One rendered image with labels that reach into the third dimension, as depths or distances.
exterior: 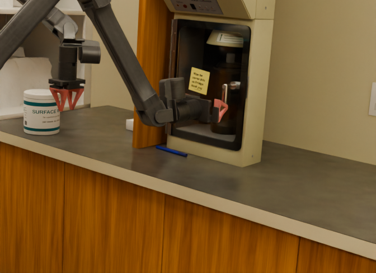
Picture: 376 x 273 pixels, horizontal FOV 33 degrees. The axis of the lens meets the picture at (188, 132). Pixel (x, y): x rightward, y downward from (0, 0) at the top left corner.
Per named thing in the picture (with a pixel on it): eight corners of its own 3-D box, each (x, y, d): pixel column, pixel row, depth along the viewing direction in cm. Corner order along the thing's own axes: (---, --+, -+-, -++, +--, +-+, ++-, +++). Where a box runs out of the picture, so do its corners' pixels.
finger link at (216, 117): (214, 93, 193) (196, 97, 186) (234, 97, 189) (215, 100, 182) (213, 115, 195) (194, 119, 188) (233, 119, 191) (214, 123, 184)
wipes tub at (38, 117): (43, 126, 243) (45, 87, 240) (66, 132, 235) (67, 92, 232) (15, 130, 233) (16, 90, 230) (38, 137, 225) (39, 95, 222)
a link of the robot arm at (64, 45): (57, 41, 199) (60, 43, 194) (79, 42, 201) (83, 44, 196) (57, 63, 200) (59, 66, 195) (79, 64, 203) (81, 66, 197)
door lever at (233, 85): (234, 111, 201) (228, 110, 203) (236, 81, 199) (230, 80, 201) (225, 113, 197) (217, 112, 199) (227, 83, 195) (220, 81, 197)
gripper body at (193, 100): (185, 94, 190) (169, 97, 185) (212, 99, 184) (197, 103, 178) (184, 116, 192) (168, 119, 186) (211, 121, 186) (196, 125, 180)
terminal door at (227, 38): (168, 134, 221) (175, 18, 212) (240, 152, 203) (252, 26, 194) (167, 134, 220) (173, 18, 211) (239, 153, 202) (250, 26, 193)
